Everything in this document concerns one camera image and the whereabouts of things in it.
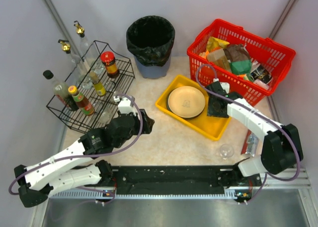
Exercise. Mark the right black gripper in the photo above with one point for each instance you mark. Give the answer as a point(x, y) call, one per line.
point(213, 88)

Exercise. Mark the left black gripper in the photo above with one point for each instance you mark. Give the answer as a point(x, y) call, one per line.
point(146, 122)

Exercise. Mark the yellow plastic tray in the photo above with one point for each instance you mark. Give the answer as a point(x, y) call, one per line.
point(187, 102)

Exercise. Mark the cream ceramic plate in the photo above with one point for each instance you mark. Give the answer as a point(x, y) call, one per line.
point(186, 101)

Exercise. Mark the glass jar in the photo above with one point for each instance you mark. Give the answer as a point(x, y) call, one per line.
point(102, 113)
point(113, 89)

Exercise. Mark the small glass cup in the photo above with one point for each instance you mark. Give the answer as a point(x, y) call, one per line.
point(226, 151)

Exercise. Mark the small yellow seasoning bottle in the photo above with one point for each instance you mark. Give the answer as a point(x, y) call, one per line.
point(98, 86)

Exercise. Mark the red-brown sauce bottle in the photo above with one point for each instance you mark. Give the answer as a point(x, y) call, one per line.
point(81, 101)

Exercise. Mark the red-lidded sauce jar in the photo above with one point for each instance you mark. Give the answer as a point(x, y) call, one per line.
point(108, 59)

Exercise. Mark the gold-capped glass bottle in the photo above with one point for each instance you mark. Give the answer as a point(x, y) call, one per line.
point(72, 58)
point(89, 50)

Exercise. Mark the black-capped dark sauce bottle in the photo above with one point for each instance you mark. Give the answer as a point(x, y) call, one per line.
point(60, 90)

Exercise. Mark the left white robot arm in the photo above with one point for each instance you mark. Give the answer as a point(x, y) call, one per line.
point(64, 170)

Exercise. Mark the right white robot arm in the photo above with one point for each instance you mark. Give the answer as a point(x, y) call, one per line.
point(281, 143)

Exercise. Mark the green sponge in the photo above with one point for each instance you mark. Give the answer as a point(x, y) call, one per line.
point(241, 67)

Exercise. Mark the brown cardboard box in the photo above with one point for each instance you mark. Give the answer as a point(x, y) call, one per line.
point(218, 57)

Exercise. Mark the silver foil packet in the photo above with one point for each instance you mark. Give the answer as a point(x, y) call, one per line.
point(250, 144)

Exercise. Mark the red plastic shopping basket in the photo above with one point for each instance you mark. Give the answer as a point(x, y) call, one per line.
point(276, 58)

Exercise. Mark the black gold snack packet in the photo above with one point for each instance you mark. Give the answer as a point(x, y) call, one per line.
point(258, 71)

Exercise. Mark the dark brown snack bag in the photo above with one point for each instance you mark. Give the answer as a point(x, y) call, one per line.
point(236, 52)

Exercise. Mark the yellow snack bag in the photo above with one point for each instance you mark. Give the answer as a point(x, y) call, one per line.
point(215, 43)

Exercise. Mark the trash bin with black bag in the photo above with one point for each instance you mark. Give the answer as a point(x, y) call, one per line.
point(150, 40)

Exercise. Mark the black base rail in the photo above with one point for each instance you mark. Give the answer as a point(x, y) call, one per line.
point(177, 180)

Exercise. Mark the black wire rack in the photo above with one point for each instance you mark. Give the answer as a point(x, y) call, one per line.
point(99, 75)

